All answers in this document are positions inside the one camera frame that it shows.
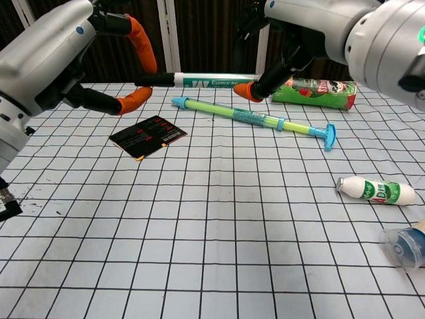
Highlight black printed card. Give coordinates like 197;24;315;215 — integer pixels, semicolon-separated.
109;115;189;162

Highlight blue checked tablecloth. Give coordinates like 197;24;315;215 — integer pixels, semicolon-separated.
0;81;425;319

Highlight white green marker body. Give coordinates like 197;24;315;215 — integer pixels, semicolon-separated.
173;71;260;90

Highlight black marker cap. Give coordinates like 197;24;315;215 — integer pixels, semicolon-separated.
134;72;175;88

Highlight white screen frame post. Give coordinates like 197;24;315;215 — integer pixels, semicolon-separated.
18;0;34;25
255;19;270;76
157;0;182;84

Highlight green blue water squirter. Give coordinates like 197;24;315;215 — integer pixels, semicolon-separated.
171;96;338;153

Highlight green chips can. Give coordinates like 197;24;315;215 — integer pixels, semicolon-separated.
271;76;359;110

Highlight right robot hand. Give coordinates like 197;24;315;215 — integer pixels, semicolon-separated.
232;0;383;102

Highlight mayonnaise squeeze bottle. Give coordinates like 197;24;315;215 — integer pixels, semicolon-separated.
379;219;425;269

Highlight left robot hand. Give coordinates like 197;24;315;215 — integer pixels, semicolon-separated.
0;0;159;117

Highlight white yogurt bottle green label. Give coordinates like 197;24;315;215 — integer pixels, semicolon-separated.
337;175;416;207

